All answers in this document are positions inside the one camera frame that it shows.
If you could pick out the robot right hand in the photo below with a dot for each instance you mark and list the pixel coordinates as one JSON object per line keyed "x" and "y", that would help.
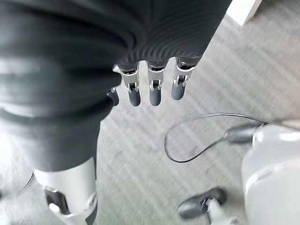
{"x": 70, "y": 70}

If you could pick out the white furniture panel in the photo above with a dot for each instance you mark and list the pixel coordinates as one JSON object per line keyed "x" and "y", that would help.
{"x": 241, "y": 11}

